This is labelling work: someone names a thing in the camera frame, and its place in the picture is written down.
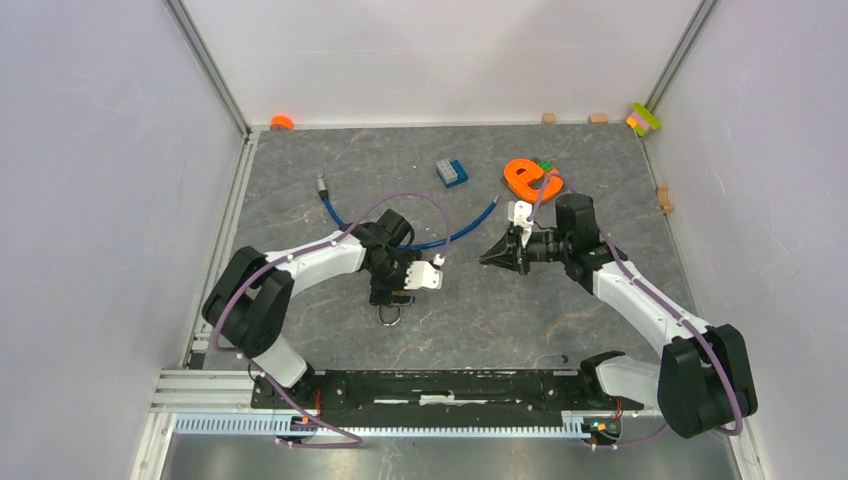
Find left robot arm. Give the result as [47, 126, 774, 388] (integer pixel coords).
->
[202, 209, 422, 408]

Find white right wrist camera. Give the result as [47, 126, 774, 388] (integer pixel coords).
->
[507, 201, 533, 248]

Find blue toy brick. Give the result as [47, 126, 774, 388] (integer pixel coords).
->
[435, 159, 469, 189]

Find orange round cap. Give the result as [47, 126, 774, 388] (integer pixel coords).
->
[269, 115, 294, 131]

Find stacked coloured toy bricks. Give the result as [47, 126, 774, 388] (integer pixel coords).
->
[625, 103, 662, 137]

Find light blue cable duct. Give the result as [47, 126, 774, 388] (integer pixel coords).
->
[173, 413, 588, 438]

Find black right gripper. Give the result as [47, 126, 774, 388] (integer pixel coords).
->
[480, 226, 571, 276]

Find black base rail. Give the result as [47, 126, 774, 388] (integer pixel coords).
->
[287, 369, 643, 428]

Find brass padlock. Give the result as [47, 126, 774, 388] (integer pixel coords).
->
[376, 305, 404, 327]

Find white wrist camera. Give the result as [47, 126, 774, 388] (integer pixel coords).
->
[404, 254, 445, 290]
[507, 201, 533, 248]

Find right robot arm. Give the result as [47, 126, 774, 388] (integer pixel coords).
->
[479, 193, 758, 438]

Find curved wooden block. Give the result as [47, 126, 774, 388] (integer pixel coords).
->
[656, 185, 675, 215]

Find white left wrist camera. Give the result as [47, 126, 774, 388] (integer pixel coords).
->
[404, 254, 445, 290]

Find blue cable lock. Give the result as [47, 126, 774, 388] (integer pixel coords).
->
[316, 172, 500, 250]

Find orange letter e block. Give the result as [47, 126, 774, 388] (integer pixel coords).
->
[502, 158, 559, 203]

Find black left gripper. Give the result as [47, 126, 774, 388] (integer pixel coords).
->
[367, 250, 422, 307]

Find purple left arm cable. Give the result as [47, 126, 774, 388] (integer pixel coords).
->
[210, 192, 454, 450]

